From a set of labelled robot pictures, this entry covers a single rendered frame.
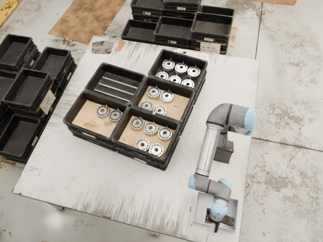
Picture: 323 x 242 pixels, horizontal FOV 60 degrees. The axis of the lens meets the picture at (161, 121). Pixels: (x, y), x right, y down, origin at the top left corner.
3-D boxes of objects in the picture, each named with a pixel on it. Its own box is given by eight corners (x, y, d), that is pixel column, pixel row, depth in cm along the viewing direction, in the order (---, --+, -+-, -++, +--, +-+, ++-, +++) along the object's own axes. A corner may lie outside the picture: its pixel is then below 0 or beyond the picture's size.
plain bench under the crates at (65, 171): (244, 103, 308) (260, 60, 247) (223, 260, 233) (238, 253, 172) (108, 79, 336) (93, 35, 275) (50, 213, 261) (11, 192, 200)
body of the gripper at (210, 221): (206, 209, 160) (207, 204, 150) (221, 212, 159) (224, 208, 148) (204, 223, 157) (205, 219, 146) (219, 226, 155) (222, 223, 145)
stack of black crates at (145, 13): (169, 16, 364) (168, -7, 334) (164, 32, 350) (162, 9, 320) (140, 12, 371) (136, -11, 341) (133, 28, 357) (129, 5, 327)
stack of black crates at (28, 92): (42, 94, 313) (22, 67, 274) (66, 99, 308) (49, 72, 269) (24, 124, 294) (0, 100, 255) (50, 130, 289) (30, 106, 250)
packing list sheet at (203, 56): (209, 53, 255) (209, 53, 254) (204, 72, 244) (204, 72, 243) (174, 48, 260) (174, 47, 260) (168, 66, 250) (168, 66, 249)
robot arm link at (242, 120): (232, 115, 195) (230, 101, 143) (254, 120, 191) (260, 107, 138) (228, 131, 194) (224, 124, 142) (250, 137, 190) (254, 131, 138)
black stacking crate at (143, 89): (194, 99, 217) (195, 90, 208) (180, 130, 205) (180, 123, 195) (148, 84, 227) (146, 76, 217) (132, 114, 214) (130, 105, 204)
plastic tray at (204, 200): (237, 201, 188) (239, 199, 183) (234, 232, 178) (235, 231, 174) (197, 193, 192) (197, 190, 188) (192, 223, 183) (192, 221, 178)
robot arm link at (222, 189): (212, 174, 145) (206, 194, 140) (234, 180, 141) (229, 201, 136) (212, 179, 151) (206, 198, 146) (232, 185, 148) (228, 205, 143)
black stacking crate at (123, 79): (148, 84, 227) (146, 75, 217) (131, 113, 214) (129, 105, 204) (105, 71, 237) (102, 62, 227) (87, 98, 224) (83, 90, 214)
